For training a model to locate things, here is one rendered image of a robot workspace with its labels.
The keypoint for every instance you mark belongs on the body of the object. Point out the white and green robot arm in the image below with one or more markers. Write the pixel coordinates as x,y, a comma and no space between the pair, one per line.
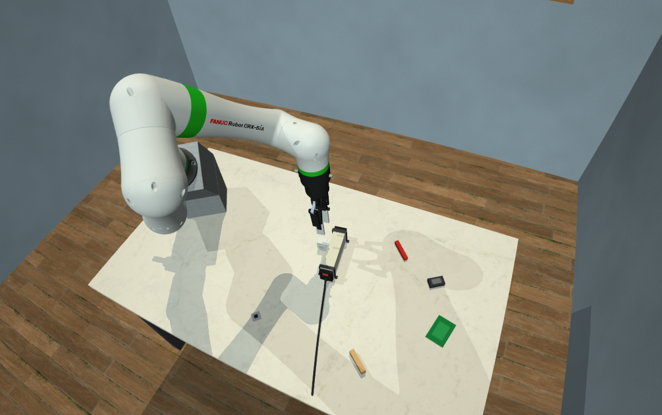
150,112

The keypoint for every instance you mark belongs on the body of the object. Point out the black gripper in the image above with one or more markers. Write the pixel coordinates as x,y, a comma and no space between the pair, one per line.
319,211

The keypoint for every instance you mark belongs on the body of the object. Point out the red rectangular bar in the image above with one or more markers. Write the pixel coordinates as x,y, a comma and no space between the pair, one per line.
401,250

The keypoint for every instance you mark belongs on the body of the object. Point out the grey charger with two brass prongs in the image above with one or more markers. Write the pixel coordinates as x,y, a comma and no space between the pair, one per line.
323,242

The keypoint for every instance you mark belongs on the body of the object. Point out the tan rectangular bar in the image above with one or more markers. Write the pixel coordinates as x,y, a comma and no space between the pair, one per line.
357,361

